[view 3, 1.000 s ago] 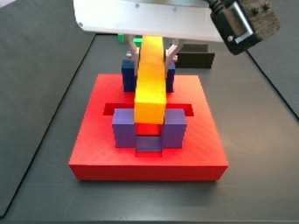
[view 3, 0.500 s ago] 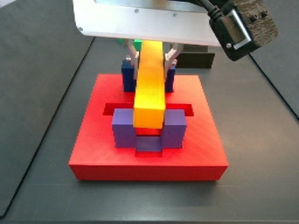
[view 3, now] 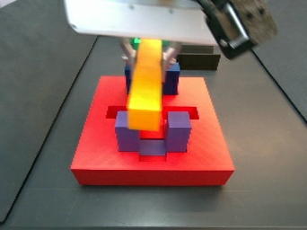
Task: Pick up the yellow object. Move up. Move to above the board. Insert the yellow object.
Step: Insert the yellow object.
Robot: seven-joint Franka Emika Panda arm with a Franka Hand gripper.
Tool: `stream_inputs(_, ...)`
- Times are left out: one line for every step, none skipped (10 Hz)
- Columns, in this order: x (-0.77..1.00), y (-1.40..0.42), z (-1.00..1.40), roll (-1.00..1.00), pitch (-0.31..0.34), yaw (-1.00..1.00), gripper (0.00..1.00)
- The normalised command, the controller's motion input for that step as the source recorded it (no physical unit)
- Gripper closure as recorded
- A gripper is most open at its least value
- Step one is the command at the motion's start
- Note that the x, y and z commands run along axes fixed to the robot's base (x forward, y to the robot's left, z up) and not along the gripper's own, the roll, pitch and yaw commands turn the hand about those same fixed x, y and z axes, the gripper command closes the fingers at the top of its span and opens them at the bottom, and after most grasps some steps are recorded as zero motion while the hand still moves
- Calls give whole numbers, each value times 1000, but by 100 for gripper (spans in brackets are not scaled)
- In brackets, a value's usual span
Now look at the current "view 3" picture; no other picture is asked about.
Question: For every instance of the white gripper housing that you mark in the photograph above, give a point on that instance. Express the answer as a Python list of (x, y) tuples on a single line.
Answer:
[(174, 20)]

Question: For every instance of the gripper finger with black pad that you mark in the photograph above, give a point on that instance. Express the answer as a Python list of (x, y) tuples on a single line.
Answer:
[(130, 52)]

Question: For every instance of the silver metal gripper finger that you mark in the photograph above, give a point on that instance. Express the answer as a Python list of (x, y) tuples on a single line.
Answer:
[(170, 54)]

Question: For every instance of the yellow rectangular block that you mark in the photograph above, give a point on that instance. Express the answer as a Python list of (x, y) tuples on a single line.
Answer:
[(145, 97)]

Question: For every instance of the red board base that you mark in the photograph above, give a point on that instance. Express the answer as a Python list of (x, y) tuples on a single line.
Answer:
[(102, 165)]

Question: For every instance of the green stepped block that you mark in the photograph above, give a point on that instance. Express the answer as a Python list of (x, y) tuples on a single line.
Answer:
[(136, 42)]

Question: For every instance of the dark blue U block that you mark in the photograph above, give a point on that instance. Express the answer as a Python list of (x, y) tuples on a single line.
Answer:
[(170, 85)]

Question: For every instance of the purple U block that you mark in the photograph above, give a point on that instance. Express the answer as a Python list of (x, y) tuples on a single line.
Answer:
[(173, 142)]

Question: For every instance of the black angle bracket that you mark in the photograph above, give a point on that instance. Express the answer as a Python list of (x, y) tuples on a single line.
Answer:
[(198, 57)]

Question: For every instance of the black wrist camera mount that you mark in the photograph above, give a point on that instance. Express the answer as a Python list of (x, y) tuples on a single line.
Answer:
[(241, 24)]

